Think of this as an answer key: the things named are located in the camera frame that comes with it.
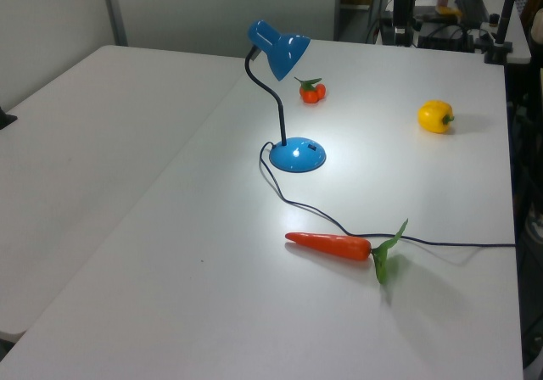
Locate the blue desk lamp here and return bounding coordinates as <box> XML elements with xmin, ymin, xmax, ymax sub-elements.
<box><xmin>244</xmin><ymin>19</ymin><xmax>328</xmax><ymax>174</ymax></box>

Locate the orange toy carrot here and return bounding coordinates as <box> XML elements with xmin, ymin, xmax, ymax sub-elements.
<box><xmin>284</xmin><ymin>217</ymin><xmax>410</xmax><ymax>286</ymax></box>

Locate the orange toy tangerine cluster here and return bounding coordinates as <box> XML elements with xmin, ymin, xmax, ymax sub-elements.
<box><xmin>294</xmin><ymin>76</ymin><xmax>327</xmax><ymax>105</ymax></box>

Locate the yellow toy bell pepper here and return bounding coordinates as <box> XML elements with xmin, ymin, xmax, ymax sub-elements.
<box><xmin>417</xmin><ymin>99</ymin><xmax>456</xmax><ymax>136</ymax></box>

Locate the black equipment on stand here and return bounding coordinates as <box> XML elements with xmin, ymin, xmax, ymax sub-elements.
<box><xmin>379</xmin><ymin>0</ymin><xmax>419</xmax><ymax>48</ymax></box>

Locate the black electronics box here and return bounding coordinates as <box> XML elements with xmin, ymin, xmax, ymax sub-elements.
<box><xmin>417</xmin><ymin>26</ymin><xmax>475</xmax><ymax>53</ymax></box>

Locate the black lamp power cable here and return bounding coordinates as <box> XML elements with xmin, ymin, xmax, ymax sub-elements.
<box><xmin>258</xmin><ymin>141</ymin><xmax>517</xmax><ymax>250</ymax></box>

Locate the black camera pole with clamp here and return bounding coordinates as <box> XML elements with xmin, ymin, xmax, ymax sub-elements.
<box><xmin>484</xmin><ymin>0</ymin><xmax>523</xmax><ymax>65</ymax></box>

